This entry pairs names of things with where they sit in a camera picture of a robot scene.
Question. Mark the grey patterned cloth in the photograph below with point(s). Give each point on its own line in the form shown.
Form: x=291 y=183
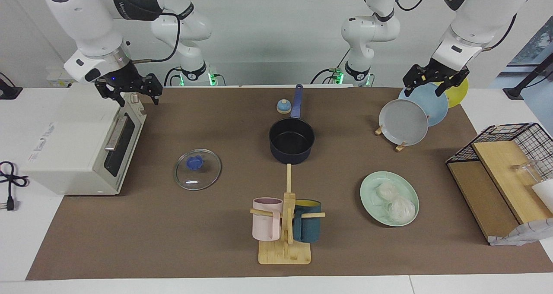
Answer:
x=525 y=233

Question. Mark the glass lid with blue knob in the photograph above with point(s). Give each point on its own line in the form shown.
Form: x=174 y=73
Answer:
x=196 y=173

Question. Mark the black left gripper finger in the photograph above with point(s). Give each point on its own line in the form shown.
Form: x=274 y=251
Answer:
x=451 y=84
x=410 y=79

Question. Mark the wooden plate rack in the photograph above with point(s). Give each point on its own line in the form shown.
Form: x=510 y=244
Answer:
x=400 y=147

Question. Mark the light blue plate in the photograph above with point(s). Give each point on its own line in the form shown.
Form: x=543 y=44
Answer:
x=432 y=106

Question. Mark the dark teal mug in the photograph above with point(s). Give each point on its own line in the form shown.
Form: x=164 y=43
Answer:
x=309 y=227

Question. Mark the clear glass cup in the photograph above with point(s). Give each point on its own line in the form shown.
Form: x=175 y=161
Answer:
x=527 y=171

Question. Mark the dark blue saucepan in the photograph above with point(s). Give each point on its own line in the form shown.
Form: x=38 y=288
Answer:
x=291 y=149

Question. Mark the grey plate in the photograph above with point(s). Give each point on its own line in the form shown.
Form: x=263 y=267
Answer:
x=404 y=123

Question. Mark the black desk clamp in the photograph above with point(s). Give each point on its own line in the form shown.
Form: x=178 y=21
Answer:
x=8 y=92

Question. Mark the white power strip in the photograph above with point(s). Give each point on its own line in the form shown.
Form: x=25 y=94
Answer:
x=58 y=78

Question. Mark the white vermicelli bundle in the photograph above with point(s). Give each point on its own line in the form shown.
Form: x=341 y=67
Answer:
x=386 y=191
x=401 y=210

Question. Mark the white toaster oven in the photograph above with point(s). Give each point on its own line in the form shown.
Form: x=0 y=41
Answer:
x=69 y=138

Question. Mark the pink mug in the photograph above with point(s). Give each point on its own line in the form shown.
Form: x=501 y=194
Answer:
x=265 y=225

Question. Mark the wooden shelf rack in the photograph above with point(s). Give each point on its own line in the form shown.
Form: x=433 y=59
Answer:
x=501 y=169

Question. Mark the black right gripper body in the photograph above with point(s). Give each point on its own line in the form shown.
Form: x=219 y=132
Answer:
x=127 y=79

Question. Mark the white cup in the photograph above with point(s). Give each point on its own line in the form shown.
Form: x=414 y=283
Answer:
x=545 y=194

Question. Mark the yellow plate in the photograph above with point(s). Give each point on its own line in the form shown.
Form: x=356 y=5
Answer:
x=458 y=95

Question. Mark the wooden mug rack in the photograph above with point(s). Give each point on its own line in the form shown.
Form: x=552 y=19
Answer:
x=284 y=253

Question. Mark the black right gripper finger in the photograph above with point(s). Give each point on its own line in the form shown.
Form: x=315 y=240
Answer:
x=116 y=96
x=157 y=93

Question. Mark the light green plate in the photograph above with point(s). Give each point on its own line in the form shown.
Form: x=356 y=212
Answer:
x=371 y=199

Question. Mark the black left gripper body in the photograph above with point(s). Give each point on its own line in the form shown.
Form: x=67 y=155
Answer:
x=438 y=71

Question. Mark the brown table mat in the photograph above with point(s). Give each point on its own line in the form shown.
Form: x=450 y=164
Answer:
x=194 y=233

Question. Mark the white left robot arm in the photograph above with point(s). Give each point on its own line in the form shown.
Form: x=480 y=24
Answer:
x=475 y=22

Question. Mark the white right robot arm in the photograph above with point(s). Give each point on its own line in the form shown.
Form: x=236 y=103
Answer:
x=86 y=17

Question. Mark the window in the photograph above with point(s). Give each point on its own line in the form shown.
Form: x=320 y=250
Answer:
x=538 y=43

